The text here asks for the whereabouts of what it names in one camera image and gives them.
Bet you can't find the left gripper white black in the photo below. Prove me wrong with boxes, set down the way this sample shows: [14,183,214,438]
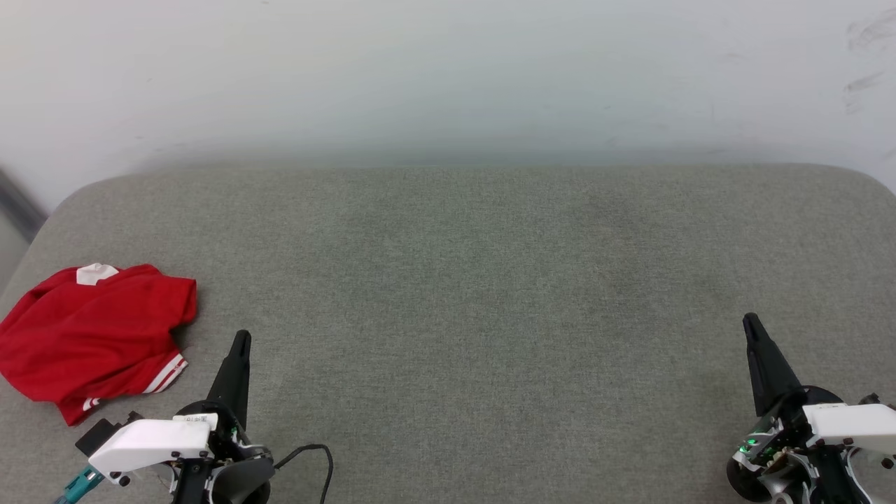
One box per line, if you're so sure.
[87,330,275,504]

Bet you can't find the grey metal frame strip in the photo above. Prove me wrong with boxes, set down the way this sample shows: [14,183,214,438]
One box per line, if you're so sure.
[0,167,48,242]

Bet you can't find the left teal plug cable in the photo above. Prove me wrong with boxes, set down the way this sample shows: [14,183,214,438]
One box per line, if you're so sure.
[55,465,106,504]

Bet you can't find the red garment with white trim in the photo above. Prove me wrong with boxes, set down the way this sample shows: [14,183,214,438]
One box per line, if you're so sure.
[0,263,198,427]

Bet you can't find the grey fabric sofa cushion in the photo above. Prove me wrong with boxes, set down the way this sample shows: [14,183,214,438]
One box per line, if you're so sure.
[0,163,896,504]

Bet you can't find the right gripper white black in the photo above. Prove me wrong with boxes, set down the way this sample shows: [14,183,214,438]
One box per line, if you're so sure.
[727,313,896,504]

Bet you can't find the thin black cable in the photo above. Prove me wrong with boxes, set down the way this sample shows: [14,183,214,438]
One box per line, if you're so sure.
[273,444,334,504]

